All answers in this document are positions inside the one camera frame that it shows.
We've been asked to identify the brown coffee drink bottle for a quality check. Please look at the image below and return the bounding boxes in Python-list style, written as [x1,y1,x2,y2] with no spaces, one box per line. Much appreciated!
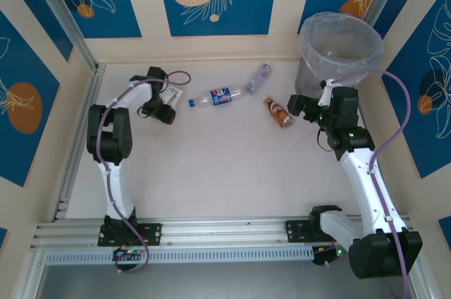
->
[262,94,294,129]

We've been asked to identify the blue label cola bottle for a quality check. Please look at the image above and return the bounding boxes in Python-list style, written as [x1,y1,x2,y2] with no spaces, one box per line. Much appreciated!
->
[187,86,247,109]

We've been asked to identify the grey waste bin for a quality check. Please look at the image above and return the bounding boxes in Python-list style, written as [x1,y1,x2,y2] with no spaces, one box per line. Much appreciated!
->
[295,57,357,101]

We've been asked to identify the grey trash bin with liner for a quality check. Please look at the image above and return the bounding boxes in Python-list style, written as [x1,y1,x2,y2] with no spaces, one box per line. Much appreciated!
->
[298,11,384,87]

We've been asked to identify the small blue label water bottle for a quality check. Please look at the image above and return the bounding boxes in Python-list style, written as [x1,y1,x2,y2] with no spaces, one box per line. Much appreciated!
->
[245,61,273,97]

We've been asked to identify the left small controller board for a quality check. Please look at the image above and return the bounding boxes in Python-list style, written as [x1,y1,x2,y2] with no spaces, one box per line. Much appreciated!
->
[112,246,146,262]

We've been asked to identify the small controller board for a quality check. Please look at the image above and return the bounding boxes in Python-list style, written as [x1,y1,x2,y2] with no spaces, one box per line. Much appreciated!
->
[112,246,146,262]
[311,244,353,267]

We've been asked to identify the right small controller board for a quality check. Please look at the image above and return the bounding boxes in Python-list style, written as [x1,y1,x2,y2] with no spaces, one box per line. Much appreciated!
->
[311,244,353,267]

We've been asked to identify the grey metal shelf panel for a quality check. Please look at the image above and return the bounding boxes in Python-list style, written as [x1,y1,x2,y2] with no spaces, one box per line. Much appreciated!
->
[35,262,419,299]

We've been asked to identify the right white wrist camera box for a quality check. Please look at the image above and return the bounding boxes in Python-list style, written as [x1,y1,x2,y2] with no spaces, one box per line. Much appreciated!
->
[318,79,335,106]

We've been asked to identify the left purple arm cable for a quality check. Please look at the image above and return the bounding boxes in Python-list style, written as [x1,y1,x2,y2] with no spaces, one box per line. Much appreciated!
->
[97,71,192,274]

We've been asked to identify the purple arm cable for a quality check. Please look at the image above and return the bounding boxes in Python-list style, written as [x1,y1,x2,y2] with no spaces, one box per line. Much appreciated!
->
[326,68,413,299]
[97,71,192,274]

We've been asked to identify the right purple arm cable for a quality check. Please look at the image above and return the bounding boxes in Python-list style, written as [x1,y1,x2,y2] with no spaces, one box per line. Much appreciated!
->
[326,68,413,299]

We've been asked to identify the left aluminium side rail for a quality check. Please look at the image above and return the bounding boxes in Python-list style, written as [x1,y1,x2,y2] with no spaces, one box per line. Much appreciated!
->
[52,63,106,222]

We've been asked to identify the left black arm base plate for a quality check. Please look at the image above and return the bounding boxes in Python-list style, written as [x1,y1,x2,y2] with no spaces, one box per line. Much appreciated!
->
[97,223,163,247]

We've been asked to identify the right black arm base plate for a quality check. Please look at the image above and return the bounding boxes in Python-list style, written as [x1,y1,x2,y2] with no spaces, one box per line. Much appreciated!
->
[284,220,352,243]

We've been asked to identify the aluminium mounting rail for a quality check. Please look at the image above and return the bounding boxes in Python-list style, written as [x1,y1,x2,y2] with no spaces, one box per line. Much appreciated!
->
[30,216,419,251]

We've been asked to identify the left aluminium frame post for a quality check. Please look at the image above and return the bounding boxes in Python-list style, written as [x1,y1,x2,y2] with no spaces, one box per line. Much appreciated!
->
[24,0,99,71]

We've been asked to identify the grey slotted cable duct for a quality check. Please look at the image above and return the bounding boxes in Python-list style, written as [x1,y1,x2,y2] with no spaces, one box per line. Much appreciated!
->
[44,245,315,267]

